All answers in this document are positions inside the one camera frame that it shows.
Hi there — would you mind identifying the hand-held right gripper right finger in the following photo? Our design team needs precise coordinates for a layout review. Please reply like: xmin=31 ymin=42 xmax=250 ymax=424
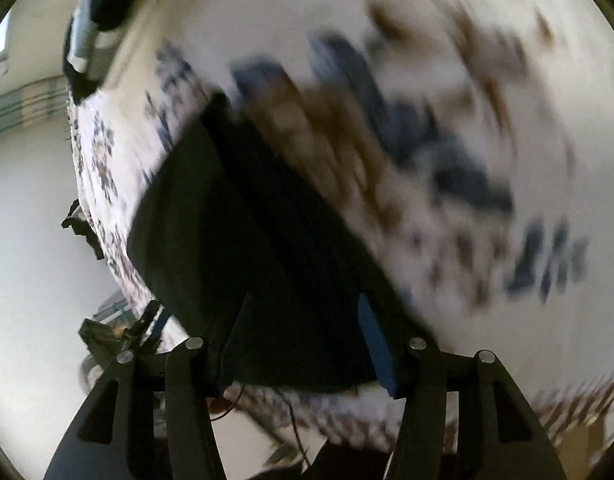
xmin=358 ymin=293 xmax=568 ymax=480

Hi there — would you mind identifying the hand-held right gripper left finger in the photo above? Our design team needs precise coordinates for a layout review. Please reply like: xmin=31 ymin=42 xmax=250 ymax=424
xmin=44 ymin=337 xmax=228 ymax=480

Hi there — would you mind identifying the black garment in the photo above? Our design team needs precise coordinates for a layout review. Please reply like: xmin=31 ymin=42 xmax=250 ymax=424
xmin=127 ymin=91 xmax=438 ymax=396

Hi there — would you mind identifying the black device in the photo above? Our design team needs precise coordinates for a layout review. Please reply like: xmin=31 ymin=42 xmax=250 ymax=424
xmin=61 ymin=200 xmax=105 ymax=261

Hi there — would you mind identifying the tan box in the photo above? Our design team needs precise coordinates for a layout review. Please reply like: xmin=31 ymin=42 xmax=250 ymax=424
xmin=557 ymin=420 xmax=608 ymax=480

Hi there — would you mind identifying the printed floral blanket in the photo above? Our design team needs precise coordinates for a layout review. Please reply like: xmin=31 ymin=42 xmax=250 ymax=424
xmin=67 ymin=0 xmax=614 ymax=456

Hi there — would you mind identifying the striped green panel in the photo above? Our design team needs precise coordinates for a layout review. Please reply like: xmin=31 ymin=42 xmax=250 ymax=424
xmin=0 ymin=76 xmax=70 ymax=138

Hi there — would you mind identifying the dark striped garment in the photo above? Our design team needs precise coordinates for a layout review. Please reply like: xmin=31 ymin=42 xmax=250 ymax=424
xmin=62 ymin=0 xmax=162 ymax=103

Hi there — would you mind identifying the black metal frame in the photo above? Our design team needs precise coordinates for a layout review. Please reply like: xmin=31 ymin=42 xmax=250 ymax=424
xmin=78 ymin=300 xmax=172 ymax=391

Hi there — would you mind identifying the black cable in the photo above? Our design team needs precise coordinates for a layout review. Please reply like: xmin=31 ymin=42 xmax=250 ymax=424
xmin=237 ymin=385 xmax=312 ymax=466

